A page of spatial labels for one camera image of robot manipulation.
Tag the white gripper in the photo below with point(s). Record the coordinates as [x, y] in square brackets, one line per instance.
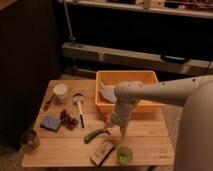
[121, 115]

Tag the wooden board eraser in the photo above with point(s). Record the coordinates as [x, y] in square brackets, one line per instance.
[102, 152]

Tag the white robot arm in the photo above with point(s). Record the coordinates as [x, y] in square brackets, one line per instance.
[189, 105]

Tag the green plastic cup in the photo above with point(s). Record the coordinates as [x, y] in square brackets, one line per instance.
[124, 155]

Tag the white paper cup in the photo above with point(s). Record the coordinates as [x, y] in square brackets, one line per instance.
[61, 92]

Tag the orange fruit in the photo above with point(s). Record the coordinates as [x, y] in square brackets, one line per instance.
[106, 117]

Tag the grey cloth in bin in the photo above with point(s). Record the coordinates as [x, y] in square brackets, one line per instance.
[107, 92]

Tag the bunch of dark grapes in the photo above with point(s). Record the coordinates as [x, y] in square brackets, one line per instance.
[67, 120]

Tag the yellow plastic bin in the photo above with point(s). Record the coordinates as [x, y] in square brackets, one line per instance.
[113, 77]

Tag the blue sponge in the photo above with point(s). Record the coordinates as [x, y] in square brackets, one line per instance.
[51, 123]

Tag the small dark utensil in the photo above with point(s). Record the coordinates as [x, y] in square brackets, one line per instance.
[48, 103]

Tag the grey metal beam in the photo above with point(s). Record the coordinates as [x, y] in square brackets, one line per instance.
[135, 59]

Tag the glass jar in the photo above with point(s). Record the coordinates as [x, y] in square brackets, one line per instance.
[30, 140]

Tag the upper shelf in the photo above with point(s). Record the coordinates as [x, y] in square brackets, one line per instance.
[139, 8]

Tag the white-handled measuring spoon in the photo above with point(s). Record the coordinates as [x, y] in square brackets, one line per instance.
[78, 100]

